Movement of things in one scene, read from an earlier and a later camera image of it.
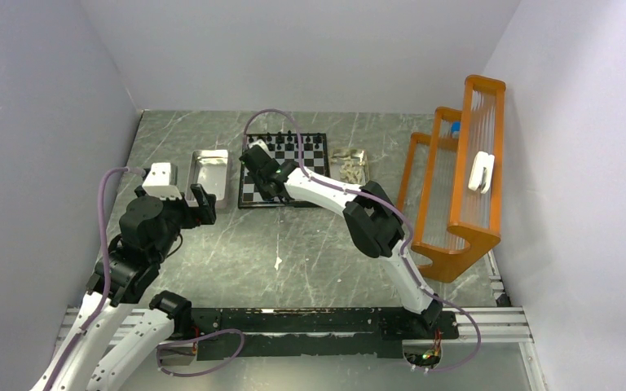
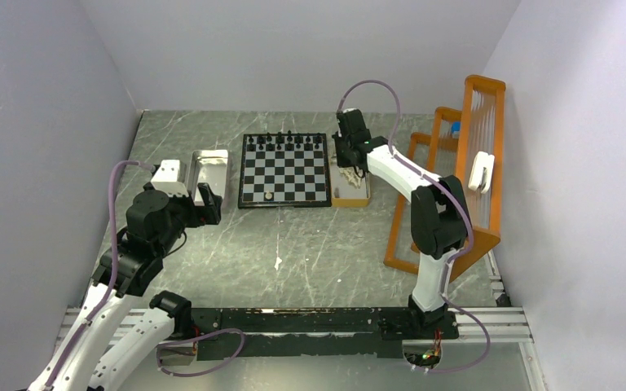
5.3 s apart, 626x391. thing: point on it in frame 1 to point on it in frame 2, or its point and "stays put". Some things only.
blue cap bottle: (456, 129) stays put
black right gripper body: (266, 195) to (341, 147)
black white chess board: (284, 147) stays put
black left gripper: (204, 213) stays put
